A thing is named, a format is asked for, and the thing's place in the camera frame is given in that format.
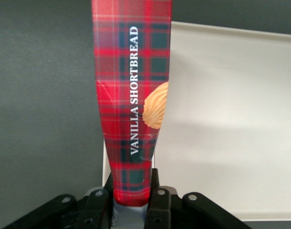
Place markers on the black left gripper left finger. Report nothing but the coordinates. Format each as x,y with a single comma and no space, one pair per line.
98,210

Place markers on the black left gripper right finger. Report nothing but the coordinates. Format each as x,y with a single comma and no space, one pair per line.
159,210

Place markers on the red tartan cookie box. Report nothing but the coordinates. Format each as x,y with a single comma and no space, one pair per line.
131,95

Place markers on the beige rectangular tray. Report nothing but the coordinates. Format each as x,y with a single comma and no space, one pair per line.
219,119

